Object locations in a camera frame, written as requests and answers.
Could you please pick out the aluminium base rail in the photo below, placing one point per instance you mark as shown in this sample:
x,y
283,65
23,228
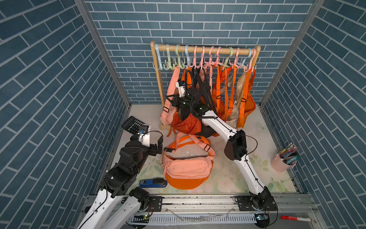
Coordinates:
x,y
177,210

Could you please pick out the blue black stapler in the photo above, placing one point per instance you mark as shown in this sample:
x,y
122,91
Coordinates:
x,y
153,183

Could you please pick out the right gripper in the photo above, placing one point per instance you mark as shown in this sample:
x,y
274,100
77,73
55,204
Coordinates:
x,y
177,101

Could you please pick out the small pink sling bag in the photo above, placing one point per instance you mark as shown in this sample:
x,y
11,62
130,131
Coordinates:
x,y
168,110

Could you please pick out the black desk calculator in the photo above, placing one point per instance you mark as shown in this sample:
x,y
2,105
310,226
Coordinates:
x,y
135,126

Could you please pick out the orange bag behind black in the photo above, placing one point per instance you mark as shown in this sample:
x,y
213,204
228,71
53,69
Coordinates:
x,y
224,90

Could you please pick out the red white marker pen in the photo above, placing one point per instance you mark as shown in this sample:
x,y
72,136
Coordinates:
x,y
296,218

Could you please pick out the pink pen cup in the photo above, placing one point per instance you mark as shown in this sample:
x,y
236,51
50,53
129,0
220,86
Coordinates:
x,y
286,159

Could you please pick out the dark red-orange bag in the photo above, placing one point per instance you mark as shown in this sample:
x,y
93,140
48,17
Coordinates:
x,y
191,125

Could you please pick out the far right orange bag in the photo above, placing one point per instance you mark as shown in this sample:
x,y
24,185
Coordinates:
x,y
247,102

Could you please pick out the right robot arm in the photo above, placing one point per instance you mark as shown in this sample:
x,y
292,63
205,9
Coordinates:
x,y
235,149

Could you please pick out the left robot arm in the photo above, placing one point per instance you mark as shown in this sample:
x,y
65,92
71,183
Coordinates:
x,y
120,183

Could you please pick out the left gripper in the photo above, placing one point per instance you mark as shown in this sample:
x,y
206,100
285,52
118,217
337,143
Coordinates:
x,y
154,150

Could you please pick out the large pink sling bag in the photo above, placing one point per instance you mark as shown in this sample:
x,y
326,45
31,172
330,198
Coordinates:
x,y
190,168

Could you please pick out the beige sling bag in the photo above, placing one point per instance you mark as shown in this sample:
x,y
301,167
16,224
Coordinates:
x,y
233,119

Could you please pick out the wooden hanging rack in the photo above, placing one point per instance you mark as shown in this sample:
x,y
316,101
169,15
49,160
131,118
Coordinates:
x,y
186,56

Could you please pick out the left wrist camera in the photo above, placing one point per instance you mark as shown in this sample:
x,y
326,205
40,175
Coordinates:
x,y
144,136

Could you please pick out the black sling bag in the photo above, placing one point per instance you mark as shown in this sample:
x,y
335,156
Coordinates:
x,y
201,102

